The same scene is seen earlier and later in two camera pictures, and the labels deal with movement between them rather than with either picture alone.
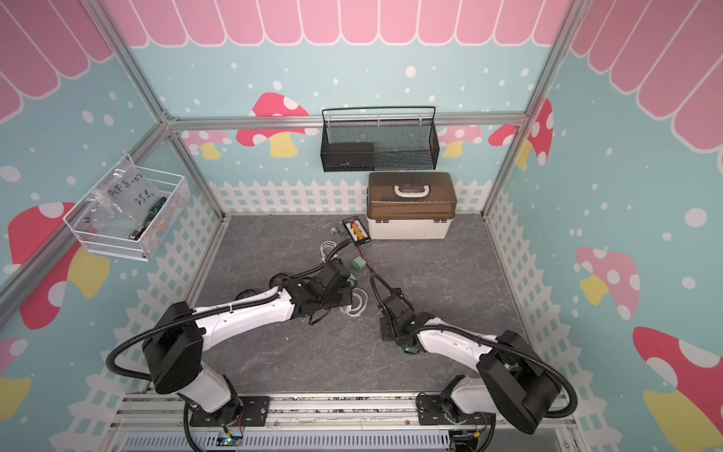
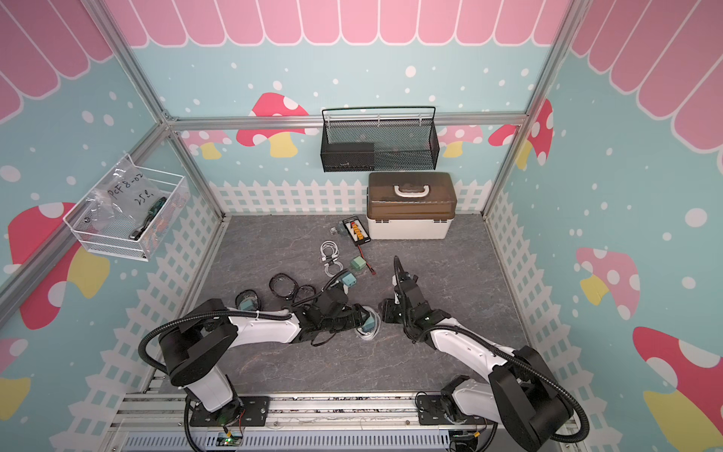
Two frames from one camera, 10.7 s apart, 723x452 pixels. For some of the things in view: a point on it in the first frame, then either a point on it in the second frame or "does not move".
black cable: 280,280 does not move
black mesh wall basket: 379,139 does not move
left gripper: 346,295 → 355,318
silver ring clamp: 328,244 does not move
